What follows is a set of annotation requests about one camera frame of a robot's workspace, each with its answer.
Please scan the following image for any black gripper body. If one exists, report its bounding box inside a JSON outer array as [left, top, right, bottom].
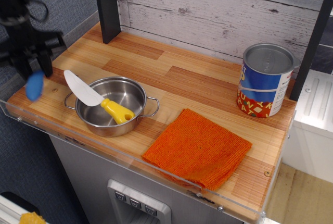
[[1, 21, 67, 65]]

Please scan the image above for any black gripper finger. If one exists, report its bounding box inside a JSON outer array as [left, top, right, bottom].
[[37, 51, 53, 77], [10, 57, 33, 81]]

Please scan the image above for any blue handled metal fork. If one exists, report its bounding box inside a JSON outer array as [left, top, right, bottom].
[[25, 70, 44, 102]]

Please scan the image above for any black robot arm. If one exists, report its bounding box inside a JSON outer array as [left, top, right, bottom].
[[1, 0, 67, 80]]

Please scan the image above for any white yellow toy knife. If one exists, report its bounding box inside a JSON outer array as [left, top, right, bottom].
[[63, 70, 135, 125]]

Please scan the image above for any small steel pot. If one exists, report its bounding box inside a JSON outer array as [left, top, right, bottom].
[[64, 76, 160, 138]]

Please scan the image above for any silver toy fridge cabinet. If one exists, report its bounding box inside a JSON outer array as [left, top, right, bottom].
[[51, 136, 241, 223]]

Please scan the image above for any yellow orange object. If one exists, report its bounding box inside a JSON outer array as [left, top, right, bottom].
[[19, 212, 46, 224]]

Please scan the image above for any ice dispenser button panel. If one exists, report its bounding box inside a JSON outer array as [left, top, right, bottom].
[[107, 179, 172, 223]]

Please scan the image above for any orange knitted cloth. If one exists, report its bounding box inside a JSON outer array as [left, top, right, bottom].
[[142, 109, 252, 190]]

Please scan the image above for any blue soup can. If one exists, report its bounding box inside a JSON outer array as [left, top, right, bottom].
[[236, 43, 300, 118]]

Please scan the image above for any white plastic appliance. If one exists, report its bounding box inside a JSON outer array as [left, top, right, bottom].
[[282, 70, 332, 182]]

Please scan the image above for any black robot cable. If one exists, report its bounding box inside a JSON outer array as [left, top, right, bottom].
[[25, 0, 49, 23]]

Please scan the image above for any clear acrylic guard rail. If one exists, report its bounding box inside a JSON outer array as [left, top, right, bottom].
[[0, 10, 294, 222]]

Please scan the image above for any black left vertical post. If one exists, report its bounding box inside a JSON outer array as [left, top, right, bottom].
[[97, 0, 121, 44]]

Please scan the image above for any black vertical post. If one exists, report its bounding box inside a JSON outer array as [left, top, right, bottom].
[[97, 0, 121, 44], [289, 0, 332, 101]]

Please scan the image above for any black right vertical post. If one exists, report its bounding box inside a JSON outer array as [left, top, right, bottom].
[[289, 0, 332, 101]]

